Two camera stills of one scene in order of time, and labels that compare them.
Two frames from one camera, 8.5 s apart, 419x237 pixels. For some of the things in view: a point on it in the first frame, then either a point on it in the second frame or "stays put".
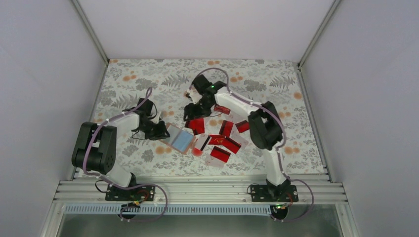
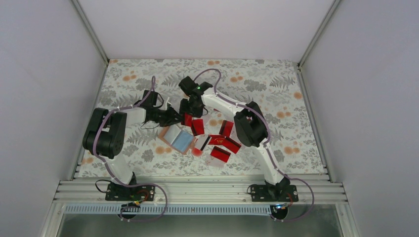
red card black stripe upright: x=226 y=128 stays put
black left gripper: x=160 y=133 → x=170 y=119
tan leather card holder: x=179 y=139 stays put
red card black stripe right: x=231 y=145 stays put
